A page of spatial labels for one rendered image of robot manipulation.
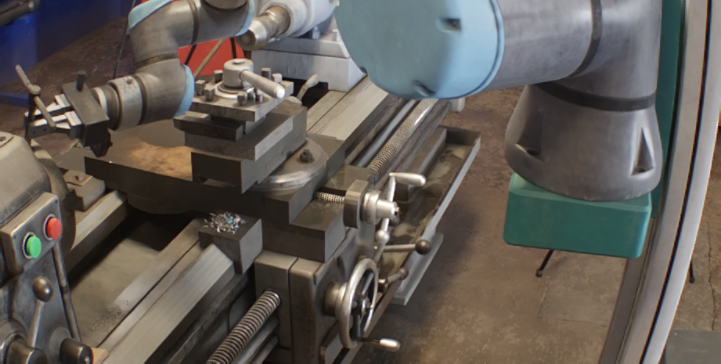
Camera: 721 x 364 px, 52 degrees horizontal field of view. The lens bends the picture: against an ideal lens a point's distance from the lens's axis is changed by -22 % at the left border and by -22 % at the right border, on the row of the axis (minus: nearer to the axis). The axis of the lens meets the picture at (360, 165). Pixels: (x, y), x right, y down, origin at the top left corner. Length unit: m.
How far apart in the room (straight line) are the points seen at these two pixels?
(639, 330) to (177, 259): 1.03
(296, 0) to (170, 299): 1.09
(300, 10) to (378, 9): 1.75
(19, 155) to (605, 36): 0.75
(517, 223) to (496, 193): 3.13
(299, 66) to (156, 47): 1.20
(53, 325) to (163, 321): 0.47
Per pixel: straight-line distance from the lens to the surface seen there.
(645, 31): 0.81
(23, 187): 1.10
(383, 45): 0.70
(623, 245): 0.85
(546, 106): 0.84
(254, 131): 1.77
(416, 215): 2.88
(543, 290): 3.30
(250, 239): 1.82
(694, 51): 0.95
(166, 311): 1.62
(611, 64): 0.80
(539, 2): 0.69
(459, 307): 3.17
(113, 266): 1.99
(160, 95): 1.47
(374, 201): 1.89
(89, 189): 2.02
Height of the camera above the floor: 1.76
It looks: 25 degrees down
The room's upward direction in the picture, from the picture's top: 2 degrees clockwise
